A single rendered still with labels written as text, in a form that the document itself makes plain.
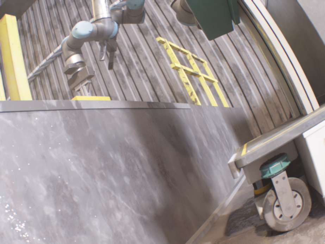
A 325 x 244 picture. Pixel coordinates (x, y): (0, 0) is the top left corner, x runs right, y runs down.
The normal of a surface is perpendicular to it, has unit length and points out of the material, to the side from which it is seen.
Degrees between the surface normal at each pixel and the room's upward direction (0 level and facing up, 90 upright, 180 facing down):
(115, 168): 90
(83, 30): 90
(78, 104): 90
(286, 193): 90
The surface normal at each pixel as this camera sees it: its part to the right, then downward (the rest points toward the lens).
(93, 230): 0.81, -0.43
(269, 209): -0.22, -0.01
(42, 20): -0.41, 0.05
